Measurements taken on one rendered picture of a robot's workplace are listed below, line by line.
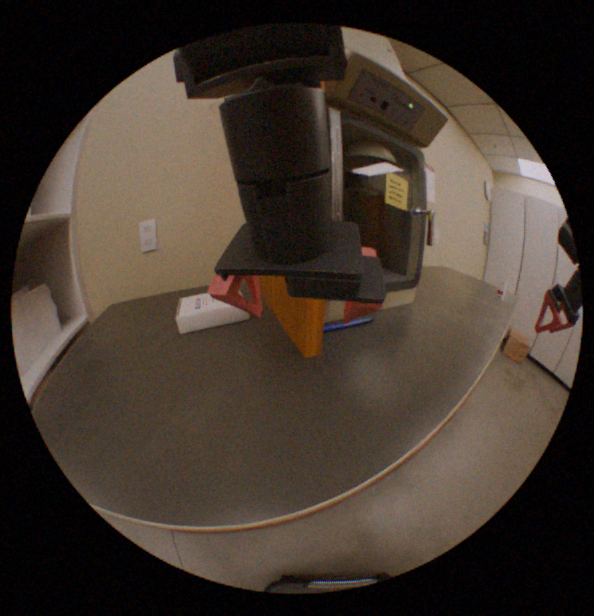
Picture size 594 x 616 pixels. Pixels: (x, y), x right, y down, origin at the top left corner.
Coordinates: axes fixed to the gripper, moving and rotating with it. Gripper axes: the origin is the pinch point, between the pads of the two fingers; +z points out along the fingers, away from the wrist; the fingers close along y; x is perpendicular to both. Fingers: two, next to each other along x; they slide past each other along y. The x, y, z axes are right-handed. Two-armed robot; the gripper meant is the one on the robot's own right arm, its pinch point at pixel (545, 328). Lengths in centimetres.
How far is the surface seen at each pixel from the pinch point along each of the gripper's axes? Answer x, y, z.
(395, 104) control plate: -37, 33, -25
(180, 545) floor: 100, 97, 63
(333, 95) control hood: -31, 46, -25
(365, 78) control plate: -32, 40, -30
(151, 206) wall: -37, 108, -4
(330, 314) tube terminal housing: -12, 47, 17
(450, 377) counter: 3.8, 25.3, 10.2
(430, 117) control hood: -42, 22, -25
